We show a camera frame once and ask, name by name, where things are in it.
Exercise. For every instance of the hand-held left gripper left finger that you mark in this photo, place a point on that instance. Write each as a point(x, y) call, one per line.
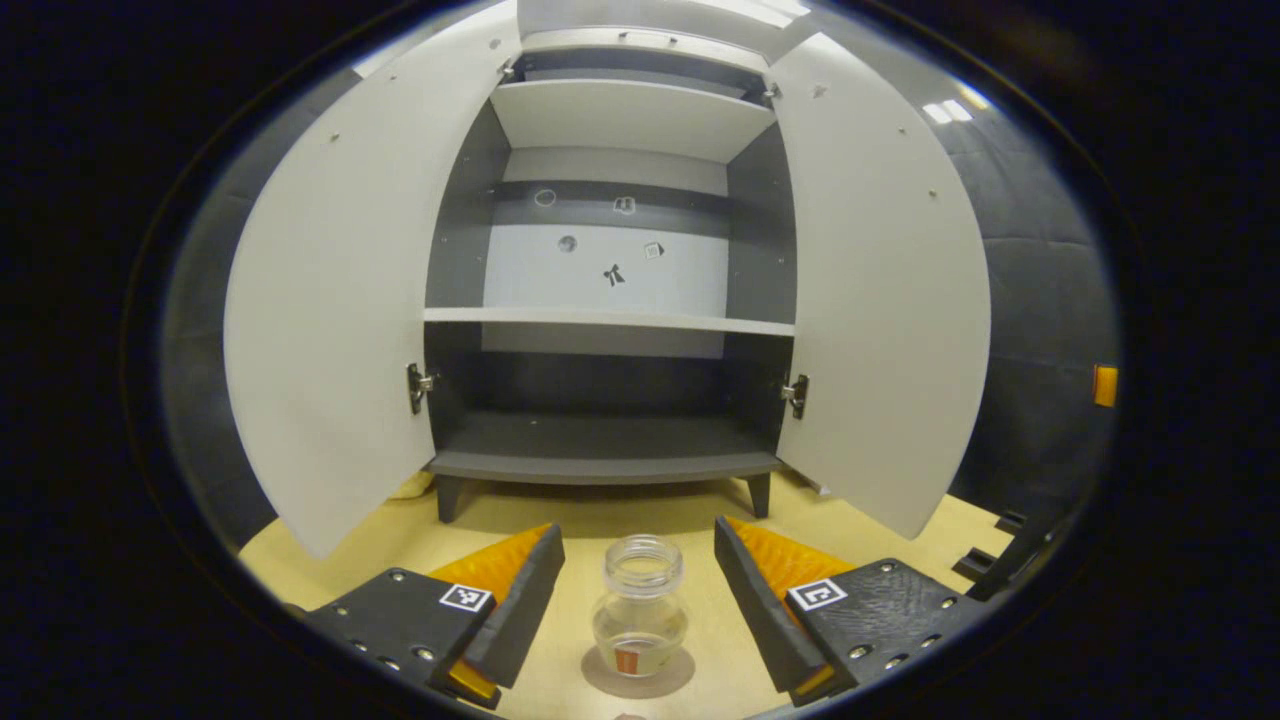
point(520, 610)

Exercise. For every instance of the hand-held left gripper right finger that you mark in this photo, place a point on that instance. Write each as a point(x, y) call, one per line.
point(755, 610)

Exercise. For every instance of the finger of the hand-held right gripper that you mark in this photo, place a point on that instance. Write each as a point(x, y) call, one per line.
point(1105, 386)

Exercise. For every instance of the clear plastic bottle orange label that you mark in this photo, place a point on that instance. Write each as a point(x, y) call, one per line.
point(640, 610)

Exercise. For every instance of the black backdrop cloth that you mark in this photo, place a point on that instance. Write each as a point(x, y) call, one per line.
point(1040, 300)

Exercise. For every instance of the small ceiling light panel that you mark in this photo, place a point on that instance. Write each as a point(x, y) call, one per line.
point(950, 108)

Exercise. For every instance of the large ceiling light panel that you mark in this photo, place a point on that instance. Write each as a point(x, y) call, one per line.
point(760, 10)

